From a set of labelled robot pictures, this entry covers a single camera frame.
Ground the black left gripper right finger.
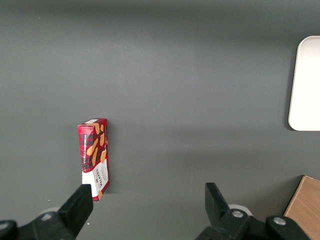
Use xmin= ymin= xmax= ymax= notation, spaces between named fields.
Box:
xmin=194 ymin=182 xmax=266 ymax=240

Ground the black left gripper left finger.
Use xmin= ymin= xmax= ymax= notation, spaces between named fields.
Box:
xmin=18 ymin=183 xmax=94 ymax=240

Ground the cream rectangular tray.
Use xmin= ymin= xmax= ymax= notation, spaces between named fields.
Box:
xmin=287 ymin=35 xmax=320 ymax=132

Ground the red shortbread cookie box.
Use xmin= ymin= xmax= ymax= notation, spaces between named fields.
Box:
xmin=77 ymin=118 xmax=110 ymax=203

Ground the wooden drawer cabinet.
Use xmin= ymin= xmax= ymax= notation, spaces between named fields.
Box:
xmin=283 ymin=175 xmax=320 ymax=240

